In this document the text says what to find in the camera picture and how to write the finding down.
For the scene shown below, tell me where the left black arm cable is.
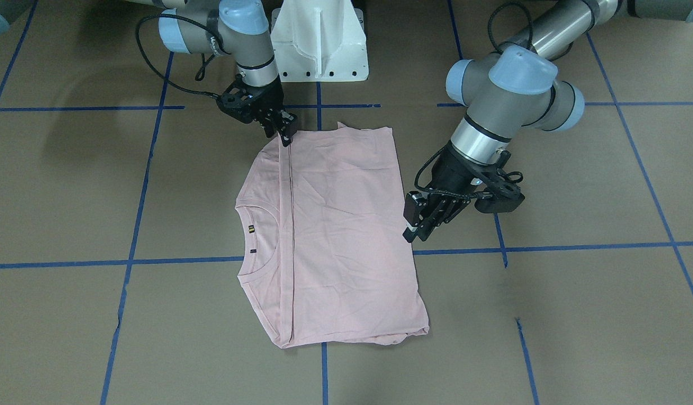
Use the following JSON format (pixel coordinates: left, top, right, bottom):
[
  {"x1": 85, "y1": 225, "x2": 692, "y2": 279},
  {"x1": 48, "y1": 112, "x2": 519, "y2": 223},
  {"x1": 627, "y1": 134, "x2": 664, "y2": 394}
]
[{"x1": 414, "y1": 1, "x2": 574, "y2": 195}]

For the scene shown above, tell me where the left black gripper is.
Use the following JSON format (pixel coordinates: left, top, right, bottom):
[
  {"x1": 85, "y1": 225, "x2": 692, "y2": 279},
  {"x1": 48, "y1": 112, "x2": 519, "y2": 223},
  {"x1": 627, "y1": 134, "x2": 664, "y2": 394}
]
[{"x1": 403, "y1": 141, "x2": 491, "y2": 243}]

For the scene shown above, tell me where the pink Snoopy t-shirt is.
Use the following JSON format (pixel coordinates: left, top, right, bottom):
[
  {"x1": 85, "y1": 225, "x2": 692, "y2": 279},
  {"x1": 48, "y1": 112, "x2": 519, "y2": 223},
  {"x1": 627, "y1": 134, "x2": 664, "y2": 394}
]
[{"x1": 235, "y1": 123, "x2": 430, "y2": 349}]

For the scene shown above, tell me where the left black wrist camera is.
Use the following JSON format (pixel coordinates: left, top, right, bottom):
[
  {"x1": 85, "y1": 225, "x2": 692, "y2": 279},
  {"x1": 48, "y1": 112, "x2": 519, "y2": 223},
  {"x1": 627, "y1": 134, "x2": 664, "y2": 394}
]
[{"x1": 472, "y1": 150, "x2": 525, "y2": 214}]

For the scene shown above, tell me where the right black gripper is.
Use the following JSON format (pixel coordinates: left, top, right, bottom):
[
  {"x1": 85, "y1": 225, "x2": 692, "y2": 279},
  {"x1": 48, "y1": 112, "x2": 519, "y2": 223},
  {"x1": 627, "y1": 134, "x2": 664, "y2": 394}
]
[{"x1": 235, "y1": 76, "x2": 298, "y2": 148}]

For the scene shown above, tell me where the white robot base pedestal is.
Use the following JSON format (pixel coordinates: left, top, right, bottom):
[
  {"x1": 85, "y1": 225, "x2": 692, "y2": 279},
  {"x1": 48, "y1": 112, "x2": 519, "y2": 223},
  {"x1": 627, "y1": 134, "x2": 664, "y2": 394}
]
[{"x1": 271, "y1": 1, "x2": 370, "y2": 83}]

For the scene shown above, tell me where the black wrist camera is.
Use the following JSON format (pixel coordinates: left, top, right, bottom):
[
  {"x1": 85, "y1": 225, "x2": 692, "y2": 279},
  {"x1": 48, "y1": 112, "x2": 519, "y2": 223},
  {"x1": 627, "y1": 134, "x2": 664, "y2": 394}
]
[
  {"x1": 472, "y1": 150, "x2": 525, "y2": 214},
  {"x1": 215, "y1": 80, "x2": 257, "y2": 124}
]

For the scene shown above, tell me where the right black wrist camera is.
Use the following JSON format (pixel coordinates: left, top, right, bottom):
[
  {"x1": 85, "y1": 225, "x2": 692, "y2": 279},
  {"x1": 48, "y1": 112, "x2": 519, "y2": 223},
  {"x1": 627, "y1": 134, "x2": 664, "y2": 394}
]
[{"x1": 215, "y1": 80, "x2": 257, "y2": 124}]

